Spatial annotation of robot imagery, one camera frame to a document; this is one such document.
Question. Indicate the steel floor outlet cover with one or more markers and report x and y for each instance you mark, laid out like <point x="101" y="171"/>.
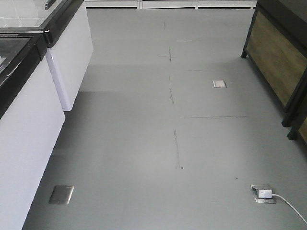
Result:
<point x="61" y="194"/>

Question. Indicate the white power adapter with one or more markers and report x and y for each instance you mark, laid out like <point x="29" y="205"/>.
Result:
<point x="264" y="193"/>

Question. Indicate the open floor power socket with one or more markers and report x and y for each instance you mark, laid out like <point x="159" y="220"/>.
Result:
<point x="254" y="187"/>

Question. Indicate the far steel floor plate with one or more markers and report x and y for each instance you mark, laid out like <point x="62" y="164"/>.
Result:
<point x="219" y="84"/>

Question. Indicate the far white chest freezer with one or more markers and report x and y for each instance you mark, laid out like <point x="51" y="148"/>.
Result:
<point x="65" y="29"/>

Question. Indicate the dark wooden display stand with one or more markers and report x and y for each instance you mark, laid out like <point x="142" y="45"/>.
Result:
<point x="277" y="45"/>

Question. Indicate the near white chest freezer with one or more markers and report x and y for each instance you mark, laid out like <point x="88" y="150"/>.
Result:
<point x="31" y="117"/>

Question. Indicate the white shelf base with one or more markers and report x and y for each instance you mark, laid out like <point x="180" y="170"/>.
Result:
<point x="168" y="4"/>

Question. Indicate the white chest freezer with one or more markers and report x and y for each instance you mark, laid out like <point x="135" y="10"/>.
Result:
<point x="65" y="29"/>
<point x="31" y="117"/>

